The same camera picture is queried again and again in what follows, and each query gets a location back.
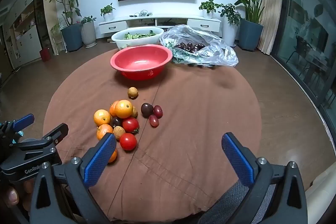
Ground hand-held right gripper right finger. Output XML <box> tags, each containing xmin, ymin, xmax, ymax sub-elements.
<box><xmin>221</xmin><ymin>132</ymin><xmax>307</xmax><ymax>224</ymax></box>

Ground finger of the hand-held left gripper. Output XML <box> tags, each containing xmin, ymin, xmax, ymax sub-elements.
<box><xmin>12</xmin><ymin>114</ymin><xmax>35</xmax><ymax>131</ymax></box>
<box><xmin>10</xmin><ymin>123</ymin><xmax>69</xmax><ymax>152</ymax></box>

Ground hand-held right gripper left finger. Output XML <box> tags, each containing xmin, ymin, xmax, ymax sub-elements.
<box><xmin>28</xmin><ymin>132</ymin><xmax>117</xmax><ymax>224</ymax></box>

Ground round red tomato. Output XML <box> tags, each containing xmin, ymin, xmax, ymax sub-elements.
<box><xmin>122</xmin><ymin>117</ymin><xmax>139</xmax><ymax>134</ymax></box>
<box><xmin>119</xmin><ymin>133</ymin><xmax>138</xmax><ymax>151</ymax></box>

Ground red plastic basin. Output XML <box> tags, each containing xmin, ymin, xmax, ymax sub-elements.
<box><xmin>110</xmin><ymin>44</ymin><xmax>173</xmax><ymax>81</ymax></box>

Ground person's left hand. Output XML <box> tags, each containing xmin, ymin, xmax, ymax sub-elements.
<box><xmin>0</xmin><ymin>179</ymin><xmax>34</xmax><ymax>209</ymax></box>

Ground grey mesh chair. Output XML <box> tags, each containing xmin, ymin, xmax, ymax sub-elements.
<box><xmin>197</xmin><ymin>179</ymin><xmax>279</xmax><ymax>224</ymax></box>

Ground red waste bin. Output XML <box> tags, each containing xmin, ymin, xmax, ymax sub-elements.
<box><xmin>39</xmin><ymin>48</ymin><xmax>51</xmax><ymax>62</ymax></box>

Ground cream cushion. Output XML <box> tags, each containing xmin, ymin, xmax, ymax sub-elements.
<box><xmin>304</xmin><ymin>168</ymin><xmax>332</xmax><ymax>224</ymax></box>

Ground tall tree plant blue pot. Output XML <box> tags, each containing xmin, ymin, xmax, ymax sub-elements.
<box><xmin>46</xmin><ymin>0</ymin><xmax>84</xmax><ymax>52</ymax></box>

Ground small plant grey pot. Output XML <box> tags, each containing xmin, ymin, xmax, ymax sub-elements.
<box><xmin>80</xmin><ymin>15</ymin><xmax>97</xmax><ymax>48</ymax></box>

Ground clear plastic bag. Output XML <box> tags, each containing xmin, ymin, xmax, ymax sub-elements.
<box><xmin>160</xmin><ymin>25</ymin><xmax>239</xmax><ymax>67</ymax></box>

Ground white plastic basin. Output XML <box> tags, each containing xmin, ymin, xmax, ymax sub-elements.
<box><xmin>111</xmin><ymin>27</ymin><xmax>164</xmax><ymax>51</ymax></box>

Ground pile of dark cherries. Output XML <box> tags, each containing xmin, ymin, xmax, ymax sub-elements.
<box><xmin>175</xmin><ymin>42</ymin><xmax>206</xmax><ymax>54</ymax></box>

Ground large-leaf plant blue pot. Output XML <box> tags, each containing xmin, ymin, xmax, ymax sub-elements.
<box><xmin>216</xmin><ymin>0</ymin><xmax>283</xmax><ymax>52</ymax></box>

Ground green leafy vegetables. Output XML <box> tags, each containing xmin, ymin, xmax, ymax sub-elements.
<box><xmin>123</xmin><ymin>30</ymin><xmax>158</xmax><ymax>40</ymax></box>

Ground bushy plant tall white pot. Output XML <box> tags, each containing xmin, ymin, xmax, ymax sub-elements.
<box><xmin>219</xmin><ymin>3</ymin><xmax>241</xmax><ymax>47</ymax></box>

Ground small plant white pot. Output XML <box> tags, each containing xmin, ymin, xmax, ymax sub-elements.
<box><xmin>100</xmin><ymin>3</ymin><xmax>116</xmax><ymax>22</ymax></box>
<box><xmin>199</xmin><ymin>0</ymin><xmax>221</xmax><ymax>19</ymax></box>

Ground glass sliding door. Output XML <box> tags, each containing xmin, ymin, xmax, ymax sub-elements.
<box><xmin>273</xmin><ymin>0</ymin><xmax>336</xmax><ymax>119</ymax></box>

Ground white television cabinet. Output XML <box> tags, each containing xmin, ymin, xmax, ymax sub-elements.
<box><xmin>98</xmin><ymin>15</ymin><xmax>221</xmax><ymax>37</ymax></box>

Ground beige curtain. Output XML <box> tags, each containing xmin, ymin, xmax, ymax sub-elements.
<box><xmin>259</xmin><ymin>0</ymin><xmax>282</xmax><ymax>55</ymax></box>

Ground white wall cabinet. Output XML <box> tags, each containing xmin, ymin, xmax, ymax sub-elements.
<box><xmin>0</xmin><ymin>0</ymin><xmax>57</xmax><ymax>69</ymax></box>

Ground spider plant on wire stand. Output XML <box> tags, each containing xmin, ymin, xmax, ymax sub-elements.
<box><xmin>49</xmin><ymin>20</ymin><xmax>66</xmax><ymax>55</ymax></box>

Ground bundle of cables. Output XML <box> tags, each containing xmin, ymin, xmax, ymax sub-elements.
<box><xmin>130</xmin><ymin>10</ymin><xmax>153</xmax><ymax>17</ymax></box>

